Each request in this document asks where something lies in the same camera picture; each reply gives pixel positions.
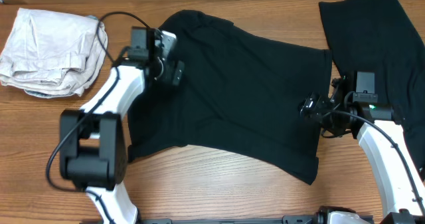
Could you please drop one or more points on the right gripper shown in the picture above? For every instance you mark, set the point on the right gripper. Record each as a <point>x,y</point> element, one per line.
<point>311,106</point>

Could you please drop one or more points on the black t-shirt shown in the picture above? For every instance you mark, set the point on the black t-shirt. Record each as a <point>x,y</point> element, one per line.
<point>238,93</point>

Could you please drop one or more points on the light blue garment under beige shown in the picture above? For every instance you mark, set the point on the light blue garment under beige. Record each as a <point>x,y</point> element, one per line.
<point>47,96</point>

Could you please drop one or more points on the black garment pile right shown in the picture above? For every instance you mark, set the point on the black garment pile right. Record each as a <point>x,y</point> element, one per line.
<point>377,36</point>

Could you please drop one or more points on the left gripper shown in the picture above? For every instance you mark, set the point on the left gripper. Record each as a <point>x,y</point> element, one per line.
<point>177,72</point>

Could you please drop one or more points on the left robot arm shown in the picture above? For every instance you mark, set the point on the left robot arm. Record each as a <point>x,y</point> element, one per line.
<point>92,150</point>

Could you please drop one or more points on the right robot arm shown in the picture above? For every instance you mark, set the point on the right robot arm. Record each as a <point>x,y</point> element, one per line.
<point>381,137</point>

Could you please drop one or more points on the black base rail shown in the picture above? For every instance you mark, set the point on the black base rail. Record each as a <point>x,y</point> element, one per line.
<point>318,217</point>

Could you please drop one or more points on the folded beige clothes stack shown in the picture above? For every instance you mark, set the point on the folded beige clothes stack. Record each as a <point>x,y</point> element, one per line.
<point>52,52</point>

